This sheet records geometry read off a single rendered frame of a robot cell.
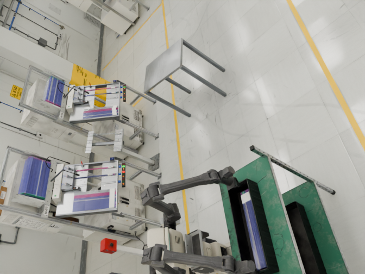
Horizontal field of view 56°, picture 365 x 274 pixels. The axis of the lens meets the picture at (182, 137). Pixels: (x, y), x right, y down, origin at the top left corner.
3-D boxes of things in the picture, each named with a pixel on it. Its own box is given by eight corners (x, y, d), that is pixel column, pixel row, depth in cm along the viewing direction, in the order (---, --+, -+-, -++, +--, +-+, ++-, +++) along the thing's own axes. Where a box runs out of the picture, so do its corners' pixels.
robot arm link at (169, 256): (155, 246, 188) (151, 266, 181) (154, 242, 184) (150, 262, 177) (233, 256, 186) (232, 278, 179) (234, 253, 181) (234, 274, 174)
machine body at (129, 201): (147, 185, 498) (111, 173, 463) (149, 231, 455) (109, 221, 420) (121, 203, 533) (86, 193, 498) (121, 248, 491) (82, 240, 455)
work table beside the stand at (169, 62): (226, 95, 437) (180, 66, 392) (188, 117, 482) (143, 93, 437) (225, 68, 460) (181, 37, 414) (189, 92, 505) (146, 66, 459)
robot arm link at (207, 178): (148, 187, 210) (153, 203, 204) (148, 182, 206) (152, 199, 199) (214, 170, 219) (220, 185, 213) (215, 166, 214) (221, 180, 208)
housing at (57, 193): (67, 169, 442) (63, 163, 431) (62, 203, 412) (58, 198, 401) (61, 169, 442) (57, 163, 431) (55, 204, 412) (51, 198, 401)
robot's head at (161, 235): (151, 267, 225) (146, 260, 213) (150, 236, 238) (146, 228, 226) (172, 264, 225) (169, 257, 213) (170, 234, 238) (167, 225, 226)
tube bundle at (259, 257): (243, 194, 232) (239, 193, 230) (251, 190, 228) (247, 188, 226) (259, 271, 201) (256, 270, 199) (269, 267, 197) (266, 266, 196)
